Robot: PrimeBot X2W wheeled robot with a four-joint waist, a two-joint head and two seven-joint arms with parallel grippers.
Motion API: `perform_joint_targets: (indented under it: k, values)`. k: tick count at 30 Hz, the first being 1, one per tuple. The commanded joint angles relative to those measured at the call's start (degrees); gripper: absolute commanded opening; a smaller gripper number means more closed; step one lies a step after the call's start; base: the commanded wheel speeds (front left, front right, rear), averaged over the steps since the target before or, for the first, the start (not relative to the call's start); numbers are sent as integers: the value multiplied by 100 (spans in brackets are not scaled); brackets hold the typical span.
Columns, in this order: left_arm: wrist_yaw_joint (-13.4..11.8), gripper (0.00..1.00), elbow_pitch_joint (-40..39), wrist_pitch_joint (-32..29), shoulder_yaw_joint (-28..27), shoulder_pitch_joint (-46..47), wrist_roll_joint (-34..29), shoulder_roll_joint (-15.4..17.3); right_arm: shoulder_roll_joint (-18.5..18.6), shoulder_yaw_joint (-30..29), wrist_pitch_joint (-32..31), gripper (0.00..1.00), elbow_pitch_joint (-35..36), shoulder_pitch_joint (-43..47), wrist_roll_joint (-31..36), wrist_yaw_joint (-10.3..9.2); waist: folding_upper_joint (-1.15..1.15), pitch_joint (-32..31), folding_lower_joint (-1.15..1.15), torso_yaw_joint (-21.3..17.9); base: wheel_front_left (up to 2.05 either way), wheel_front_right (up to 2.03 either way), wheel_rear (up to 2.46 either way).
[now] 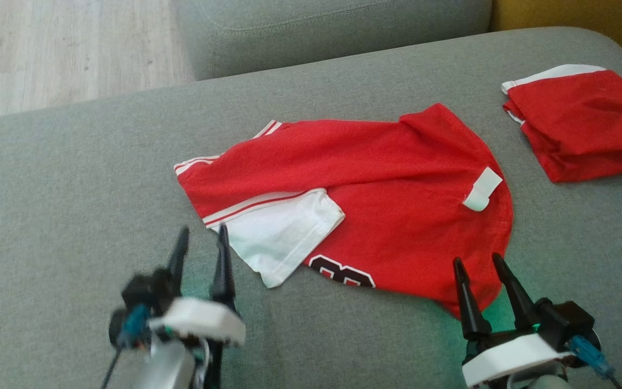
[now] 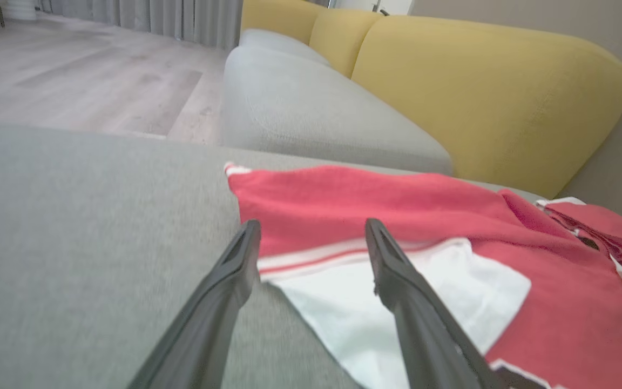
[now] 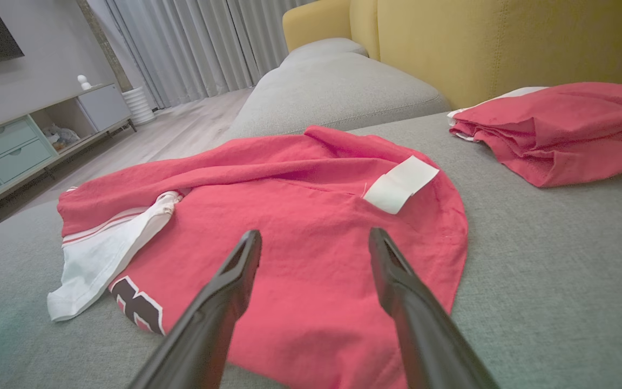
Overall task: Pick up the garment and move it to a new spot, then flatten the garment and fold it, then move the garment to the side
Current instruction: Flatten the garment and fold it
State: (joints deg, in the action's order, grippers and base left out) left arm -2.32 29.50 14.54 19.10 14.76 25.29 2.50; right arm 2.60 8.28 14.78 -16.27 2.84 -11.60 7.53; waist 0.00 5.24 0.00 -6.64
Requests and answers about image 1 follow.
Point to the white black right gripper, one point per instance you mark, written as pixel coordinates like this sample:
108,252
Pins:
511,356

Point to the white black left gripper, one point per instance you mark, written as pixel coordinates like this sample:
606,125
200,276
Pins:
203,321

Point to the red white basketball jersey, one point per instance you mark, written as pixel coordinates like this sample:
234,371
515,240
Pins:
386,189

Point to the red shorts with white stripe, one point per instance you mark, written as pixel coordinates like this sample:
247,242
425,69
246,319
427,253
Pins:
581,124

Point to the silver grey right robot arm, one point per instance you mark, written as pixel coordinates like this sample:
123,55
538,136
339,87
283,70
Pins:
546,382

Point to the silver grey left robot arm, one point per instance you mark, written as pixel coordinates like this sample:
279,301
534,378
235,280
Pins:
165,367

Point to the yellow and grey sofa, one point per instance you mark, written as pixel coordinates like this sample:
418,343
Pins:
73,216

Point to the grey sofa seat cushion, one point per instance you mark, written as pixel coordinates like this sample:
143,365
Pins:
332,32

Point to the large yellow sofa back cushion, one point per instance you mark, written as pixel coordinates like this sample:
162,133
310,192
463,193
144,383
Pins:
570,16

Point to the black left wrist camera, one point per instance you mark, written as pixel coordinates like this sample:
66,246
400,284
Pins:
141,294

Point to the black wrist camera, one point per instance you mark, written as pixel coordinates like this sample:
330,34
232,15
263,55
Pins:
141,294
567,321

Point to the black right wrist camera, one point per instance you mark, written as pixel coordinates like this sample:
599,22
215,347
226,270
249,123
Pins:
567,321

